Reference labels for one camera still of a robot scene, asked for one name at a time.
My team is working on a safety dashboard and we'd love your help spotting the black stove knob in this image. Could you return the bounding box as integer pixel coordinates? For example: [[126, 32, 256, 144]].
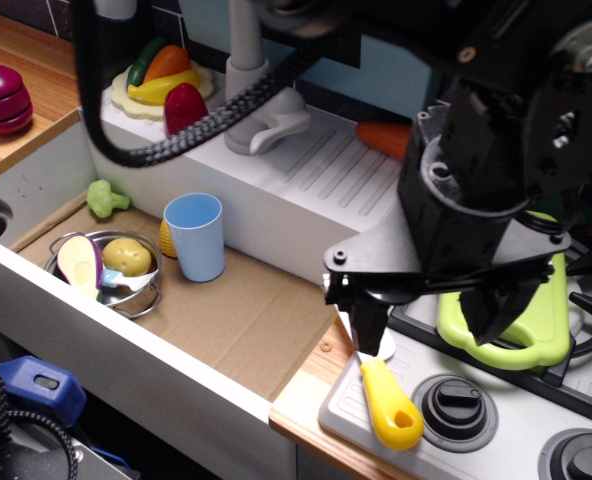
[[412, 374, 499, 454], [538, 428, 592, 480]]

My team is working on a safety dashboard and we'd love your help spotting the brown cardboard sheet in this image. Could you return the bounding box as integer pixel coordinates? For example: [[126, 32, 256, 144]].
[[12, 197, 337, 406]]

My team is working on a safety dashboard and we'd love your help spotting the red toy pepper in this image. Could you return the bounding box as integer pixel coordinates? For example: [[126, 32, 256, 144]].
[[163, 83, 208, 137]]

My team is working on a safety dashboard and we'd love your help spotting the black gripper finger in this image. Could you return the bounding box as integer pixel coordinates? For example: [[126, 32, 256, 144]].
[[339, 286, 388, 356], [458, 277, 541, 346]]

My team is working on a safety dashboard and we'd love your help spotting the yellow toy banana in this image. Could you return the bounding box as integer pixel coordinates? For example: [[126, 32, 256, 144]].
[[127, 69, 201, 105]]

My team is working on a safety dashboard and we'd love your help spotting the toy broccoli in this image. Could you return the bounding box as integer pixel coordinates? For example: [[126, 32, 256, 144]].
[[86, 179, 131, 219]]

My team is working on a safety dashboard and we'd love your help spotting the orange toy pepper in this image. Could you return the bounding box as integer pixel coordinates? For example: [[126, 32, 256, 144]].
[[143, 45, 192, 83]]

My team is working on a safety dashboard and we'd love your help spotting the yellow handled toy knife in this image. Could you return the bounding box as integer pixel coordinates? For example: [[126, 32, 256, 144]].
[[355, 328, 425, 451]]

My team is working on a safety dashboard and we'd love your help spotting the toy potato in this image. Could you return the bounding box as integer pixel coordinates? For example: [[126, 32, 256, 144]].
[[102, 237, 152, 277]]

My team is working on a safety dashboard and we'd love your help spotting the black stove grate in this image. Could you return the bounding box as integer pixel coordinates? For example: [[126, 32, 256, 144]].
[[388, 235, 592, 420]]

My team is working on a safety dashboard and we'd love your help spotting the blue plastic clamp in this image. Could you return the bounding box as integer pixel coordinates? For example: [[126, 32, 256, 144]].
[[0, 355, 87, 427]]

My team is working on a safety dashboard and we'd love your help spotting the grey toy faucet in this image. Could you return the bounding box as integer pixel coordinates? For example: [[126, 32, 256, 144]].
[[225, 1, 311, 155]]

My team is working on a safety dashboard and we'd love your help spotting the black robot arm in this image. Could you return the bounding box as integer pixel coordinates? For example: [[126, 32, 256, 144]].
[[259, 1, 592, 354]]

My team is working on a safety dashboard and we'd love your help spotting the toy corn cob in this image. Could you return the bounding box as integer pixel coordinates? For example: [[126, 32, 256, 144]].
[[159, 220, 178, 259]]

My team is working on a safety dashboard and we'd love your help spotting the green toy cucumber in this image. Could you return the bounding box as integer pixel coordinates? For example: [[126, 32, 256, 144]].
[[125, 36, 169, 88]]

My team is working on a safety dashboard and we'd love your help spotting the purple toy onion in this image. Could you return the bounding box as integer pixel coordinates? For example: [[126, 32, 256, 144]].
[[0, 9, 34, 137]]

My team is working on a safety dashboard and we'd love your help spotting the black braided cable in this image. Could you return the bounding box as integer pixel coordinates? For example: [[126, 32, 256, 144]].
[[69, 0, 337, 169]]

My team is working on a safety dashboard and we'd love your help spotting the toy carrot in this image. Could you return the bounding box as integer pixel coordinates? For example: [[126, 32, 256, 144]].
[[355, 121, 411, 160]]

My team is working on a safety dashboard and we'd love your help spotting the toy eggplant half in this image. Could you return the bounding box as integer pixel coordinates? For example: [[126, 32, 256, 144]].
[[56, 235, 103, 301]]

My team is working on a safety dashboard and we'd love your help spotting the small metal pot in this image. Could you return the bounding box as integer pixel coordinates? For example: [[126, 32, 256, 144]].
[[45, 230, 163, 320]]

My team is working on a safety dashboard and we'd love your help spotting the green cutting board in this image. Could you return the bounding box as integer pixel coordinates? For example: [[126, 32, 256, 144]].
[[435, 212, 572, 372]]

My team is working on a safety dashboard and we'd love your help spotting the white blue toy spatula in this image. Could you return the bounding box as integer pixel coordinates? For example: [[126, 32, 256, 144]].
[[101, 268, 157, 292]]

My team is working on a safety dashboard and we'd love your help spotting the cream flower shaped plate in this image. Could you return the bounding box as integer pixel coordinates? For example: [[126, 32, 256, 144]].
[[111, 61, 215, 121]]

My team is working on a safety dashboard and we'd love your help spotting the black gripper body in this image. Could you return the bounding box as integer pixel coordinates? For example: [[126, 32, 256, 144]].
[[323, 105, 572, 305]]

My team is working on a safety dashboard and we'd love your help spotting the light blue plastic cup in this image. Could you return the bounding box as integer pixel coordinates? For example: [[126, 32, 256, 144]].
[[164, 193, 225, 283]]

